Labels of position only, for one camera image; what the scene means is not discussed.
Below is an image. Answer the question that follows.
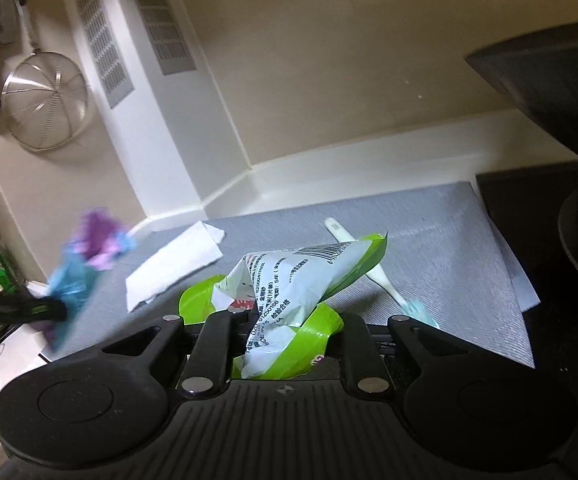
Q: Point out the wall vent grille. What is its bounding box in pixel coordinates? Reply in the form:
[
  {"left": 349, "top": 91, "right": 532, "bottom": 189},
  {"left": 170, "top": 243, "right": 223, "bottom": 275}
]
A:
[{"left": 135, "top": 0, "right": 196, "bottom": 76}]

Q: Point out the white toothbrush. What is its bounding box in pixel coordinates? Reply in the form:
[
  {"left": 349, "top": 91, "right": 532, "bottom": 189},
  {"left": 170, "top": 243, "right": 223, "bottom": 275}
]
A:
[{"left": 323, "top": 216, "right": 441, "bottom": 330}]

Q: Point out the steel mesh strainer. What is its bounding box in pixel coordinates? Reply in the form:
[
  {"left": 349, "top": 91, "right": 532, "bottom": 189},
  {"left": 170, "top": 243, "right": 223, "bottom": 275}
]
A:
[{"left": 1, "top": 0, "right": 88, "bottom": 153}]

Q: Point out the blue pink wrapper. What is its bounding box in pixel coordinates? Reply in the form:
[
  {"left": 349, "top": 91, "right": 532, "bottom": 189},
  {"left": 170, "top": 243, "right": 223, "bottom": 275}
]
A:
[{"left": 42, "top": 208, "right": 135, "bottom": 351}]

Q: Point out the black gas stove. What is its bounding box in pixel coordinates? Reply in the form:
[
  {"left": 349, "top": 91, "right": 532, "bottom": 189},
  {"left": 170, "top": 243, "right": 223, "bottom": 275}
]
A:
[{"left": 476, "top": 162, "right": 578, "bottom": 376}]

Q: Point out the black range hood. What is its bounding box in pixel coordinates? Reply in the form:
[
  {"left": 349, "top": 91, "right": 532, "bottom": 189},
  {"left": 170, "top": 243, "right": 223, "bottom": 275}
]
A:
[{"left": 466, "top": 22, "right": 578, "bottom": 155}]

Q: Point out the white paper towel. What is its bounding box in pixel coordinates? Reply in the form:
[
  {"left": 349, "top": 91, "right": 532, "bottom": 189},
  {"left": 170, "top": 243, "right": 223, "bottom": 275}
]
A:
[{"left": 126, "top": 221, "right": 226, "bottom": 313}]

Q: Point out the grey counter mat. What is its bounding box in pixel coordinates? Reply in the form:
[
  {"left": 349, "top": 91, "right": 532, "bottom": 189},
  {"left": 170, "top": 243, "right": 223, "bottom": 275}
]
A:
[{"left": 46, "top": 182, "right": 534, "bottom": 379}]

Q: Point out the green white snack bag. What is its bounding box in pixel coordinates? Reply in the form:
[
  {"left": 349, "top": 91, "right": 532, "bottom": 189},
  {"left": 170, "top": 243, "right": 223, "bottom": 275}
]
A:
[{"left": 178, "top": 234, "right": 388, "bottom": 380}]

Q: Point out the grey vent grille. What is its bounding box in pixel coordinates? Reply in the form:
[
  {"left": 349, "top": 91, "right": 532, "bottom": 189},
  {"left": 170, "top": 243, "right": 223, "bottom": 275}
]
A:
[{"left": 76, "top": 0, "right": 134, "bottom": 108}]

